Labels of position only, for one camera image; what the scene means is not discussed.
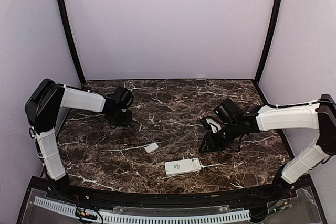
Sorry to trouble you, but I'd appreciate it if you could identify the right black frame post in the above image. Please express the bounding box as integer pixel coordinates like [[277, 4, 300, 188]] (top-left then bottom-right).
[[254, 0, 281, 86]]

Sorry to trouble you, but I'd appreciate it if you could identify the white battery cover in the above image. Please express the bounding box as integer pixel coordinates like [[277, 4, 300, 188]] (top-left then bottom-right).
[[144, 142, 159, 154]]

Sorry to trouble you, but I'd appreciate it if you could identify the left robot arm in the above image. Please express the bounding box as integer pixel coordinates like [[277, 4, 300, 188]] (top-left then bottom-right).
[[25, 79, 134, 181]]

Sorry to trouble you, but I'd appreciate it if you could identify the black front rail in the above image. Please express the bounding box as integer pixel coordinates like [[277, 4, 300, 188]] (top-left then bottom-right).
[[49, 174, 313, 211]]

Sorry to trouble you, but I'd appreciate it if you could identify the white slotted cable duct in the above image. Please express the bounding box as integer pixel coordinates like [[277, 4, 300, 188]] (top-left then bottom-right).
[[33, 196, 250, 224]]

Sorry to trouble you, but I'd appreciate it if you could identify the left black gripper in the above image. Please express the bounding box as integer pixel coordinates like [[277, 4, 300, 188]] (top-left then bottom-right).
[[108, 108, 132, 126]]

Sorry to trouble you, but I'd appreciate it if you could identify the white remote control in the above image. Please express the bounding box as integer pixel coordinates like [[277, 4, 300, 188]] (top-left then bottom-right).
[[164, 158, 202, 176]]

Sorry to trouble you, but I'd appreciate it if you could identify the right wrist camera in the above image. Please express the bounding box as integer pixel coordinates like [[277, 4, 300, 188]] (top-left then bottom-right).
[[200, 116, 222, 133]]

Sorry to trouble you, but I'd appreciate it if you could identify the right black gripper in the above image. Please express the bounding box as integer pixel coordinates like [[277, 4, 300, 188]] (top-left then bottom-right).
[[198, 120, 240, 153]]

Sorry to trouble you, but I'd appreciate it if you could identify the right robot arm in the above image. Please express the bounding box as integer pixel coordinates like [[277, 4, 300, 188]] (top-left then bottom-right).
[[199, 94, 335, 200]]

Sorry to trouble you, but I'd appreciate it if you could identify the black frame post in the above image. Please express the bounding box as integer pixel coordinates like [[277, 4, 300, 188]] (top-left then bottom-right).
[[254, 0, 281, 86], [57, 0, 86, 85]]

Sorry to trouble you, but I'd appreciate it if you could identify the left black frame post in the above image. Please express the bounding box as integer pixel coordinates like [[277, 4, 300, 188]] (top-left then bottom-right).
[[57, 0, 86, 85]]

